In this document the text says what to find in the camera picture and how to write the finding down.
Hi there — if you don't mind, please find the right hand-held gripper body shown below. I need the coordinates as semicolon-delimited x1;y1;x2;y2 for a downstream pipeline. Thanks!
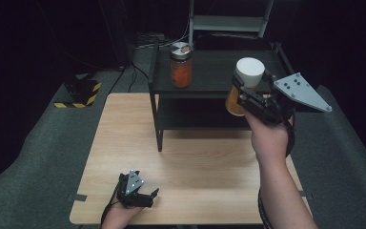
236;72;334;126

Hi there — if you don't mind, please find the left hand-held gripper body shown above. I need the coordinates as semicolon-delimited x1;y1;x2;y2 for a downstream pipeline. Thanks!
116;169;155;210

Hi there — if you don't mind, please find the white lid amber jar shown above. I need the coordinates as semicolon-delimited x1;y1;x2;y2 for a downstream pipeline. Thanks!
224;56;266;117

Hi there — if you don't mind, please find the black two-tier shelf rack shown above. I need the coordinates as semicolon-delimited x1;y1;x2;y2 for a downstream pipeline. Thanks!
148;39;299;153

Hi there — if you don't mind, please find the silver lid orange jar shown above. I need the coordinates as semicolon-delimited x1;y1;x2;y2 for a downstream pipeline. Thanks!
169;41;193;89

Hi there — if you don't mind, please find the person's left hand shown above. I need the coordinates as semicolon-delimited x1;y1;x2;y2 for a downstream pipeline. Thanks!
101;198;145;229

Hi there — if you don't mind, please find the person's right hand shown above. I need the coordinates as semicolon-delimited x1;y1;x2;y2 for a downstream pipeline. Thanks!
243;110;295;164

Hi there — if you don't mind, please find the grey metal stand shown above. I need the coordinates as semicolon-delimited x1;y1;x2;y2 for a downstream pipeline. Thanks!
187;0;275;52

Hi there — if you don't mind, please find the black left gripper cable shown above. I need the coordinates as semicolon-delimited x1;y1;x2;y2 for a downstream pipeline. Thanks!
100;179;122;226

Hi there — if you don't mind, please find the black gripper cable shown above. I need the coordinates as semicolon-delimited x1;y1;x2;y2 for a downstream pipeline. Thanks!
256;188;274;229
100;179;122;226

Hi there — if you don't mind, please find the white floor cable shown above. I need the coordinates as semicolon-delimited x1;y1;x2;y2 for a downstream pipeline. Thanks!
135;17;191;51

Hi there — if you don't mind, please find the black floor cable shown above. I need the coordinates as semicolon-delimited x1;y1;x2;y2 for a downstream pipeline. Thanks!
127;60;151;94

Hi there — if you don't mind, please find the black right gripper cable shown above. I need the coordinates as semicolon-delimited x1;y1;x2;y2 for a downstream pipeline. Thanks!
256;188;274;229

